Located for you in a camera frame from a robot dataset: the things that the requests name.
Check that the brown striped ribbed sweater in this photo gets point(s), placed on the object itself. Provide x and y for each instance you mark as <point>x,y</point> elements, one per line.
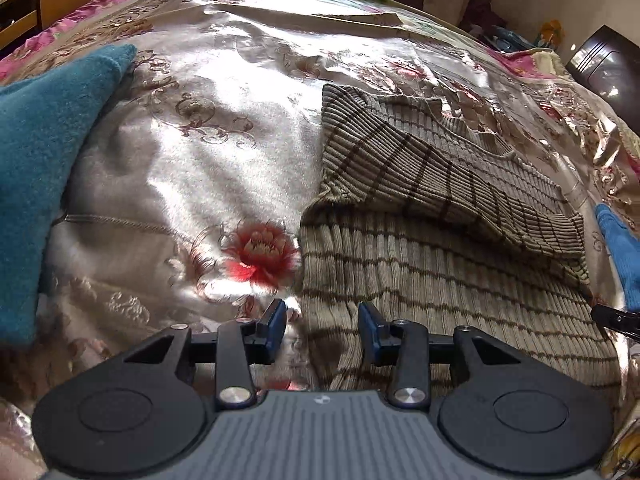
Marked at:
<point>430,240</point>

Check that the floral satin bedspread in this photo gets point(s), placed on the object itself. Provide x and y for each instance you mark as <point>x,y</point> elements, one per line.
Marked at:
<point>200,125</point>

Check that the bright blue cloth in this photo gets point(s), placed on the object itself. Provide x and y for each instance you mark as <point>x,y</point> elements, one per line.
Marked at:
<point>622,250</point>

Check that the teal fleece cloth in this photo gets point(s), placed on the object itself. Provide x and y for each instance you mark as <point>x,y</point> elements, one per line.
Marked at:
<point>40,170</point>

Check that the teal clutter pile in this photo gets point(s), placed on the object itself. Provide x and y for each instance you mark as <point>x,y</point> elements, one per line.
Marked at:
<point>507,40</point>

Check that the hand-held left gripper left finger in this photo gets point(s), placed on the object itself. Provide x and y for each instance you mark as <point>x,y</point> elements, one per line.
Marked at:
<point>272,330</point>

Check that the yellow toy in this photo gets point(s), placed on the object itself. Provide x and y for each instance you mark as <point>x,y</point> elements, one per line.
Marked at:
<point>550,35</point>

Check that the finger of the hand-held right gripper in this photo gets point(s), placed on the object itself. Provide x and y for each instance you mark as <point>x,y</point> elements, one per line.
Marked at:
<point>617,321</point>

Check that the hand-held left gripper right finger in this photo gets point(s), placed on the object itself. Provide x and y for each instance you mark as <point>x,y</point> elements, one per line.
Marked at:
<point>369,332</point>

